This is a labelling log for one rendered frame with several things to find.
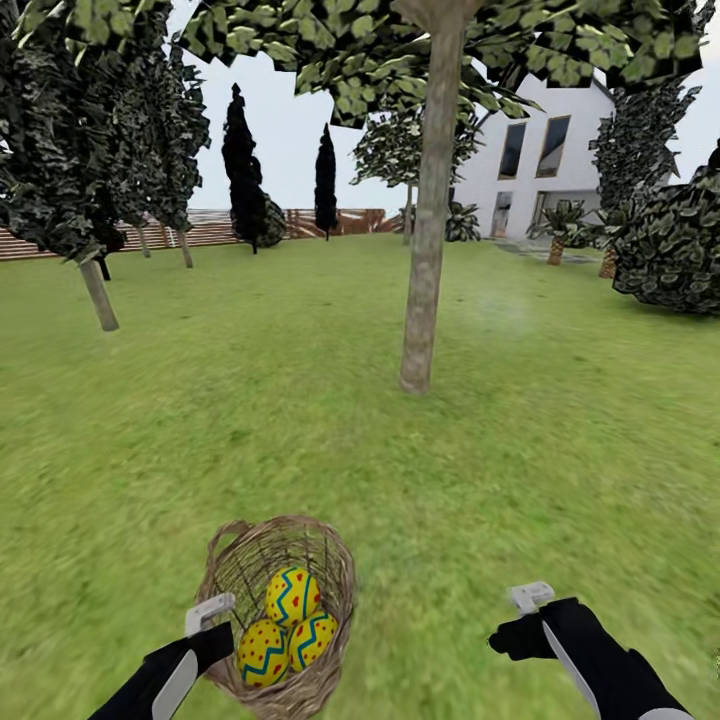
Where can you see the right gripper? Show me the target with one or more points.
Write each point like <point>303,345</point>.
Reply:
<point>517,639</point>

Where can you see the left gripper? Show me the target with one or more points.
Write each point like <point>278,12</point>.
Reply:
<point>217,642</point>

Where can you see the easter egg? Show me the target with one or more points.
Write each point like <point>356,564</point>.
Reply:
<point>306,641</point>
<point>292,597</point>
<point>263,654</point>

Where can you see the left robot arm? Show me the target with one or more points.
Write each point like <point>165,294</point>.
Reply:
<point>159,687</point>

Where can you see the wicker basket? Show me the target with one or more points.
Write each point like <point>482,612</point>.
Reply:
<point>302,695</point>

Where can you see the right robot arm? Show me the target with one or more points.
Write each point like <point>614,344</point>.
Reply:
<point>617,684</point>

